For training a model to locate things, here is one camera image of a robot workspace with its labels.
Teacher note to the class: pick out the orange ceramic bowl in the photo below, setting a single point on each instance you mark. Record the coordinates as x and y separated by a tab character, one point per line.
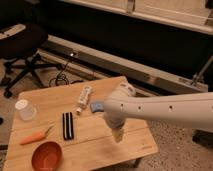
47	157

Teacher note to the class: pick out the white tube bottle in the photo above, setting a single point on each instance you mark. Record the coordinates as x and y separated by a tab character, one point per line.
83	99

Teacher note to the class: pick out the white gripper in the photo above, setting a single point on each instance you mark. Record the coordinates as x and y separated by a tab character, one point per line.
118	134

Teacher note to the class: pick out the blue sponge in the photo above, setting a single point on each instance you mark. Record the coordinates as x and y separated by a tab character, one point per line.
96	107

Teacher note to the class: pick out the black white striped block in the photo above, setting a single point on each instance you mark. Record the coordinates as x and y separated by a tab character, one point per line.
68	128

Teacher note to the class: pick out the clear plastic cup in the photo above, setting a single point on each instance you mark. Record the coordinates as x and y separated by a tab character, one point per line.
25	109

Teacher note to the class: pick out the black office chair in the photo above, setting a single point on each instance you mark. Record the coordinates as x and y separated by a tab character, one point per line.
18	47

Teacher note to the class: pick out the wooden table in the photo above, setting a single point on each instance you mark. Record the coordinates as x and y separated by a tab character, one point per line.
93	145

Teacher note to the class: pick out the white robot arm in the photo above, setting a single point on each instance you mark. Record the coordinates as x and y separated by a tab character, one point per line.
190	110

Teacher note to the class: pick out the orange carrot-like pepper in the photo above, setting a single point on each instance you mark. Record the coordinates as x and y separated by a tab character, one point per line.
38	136

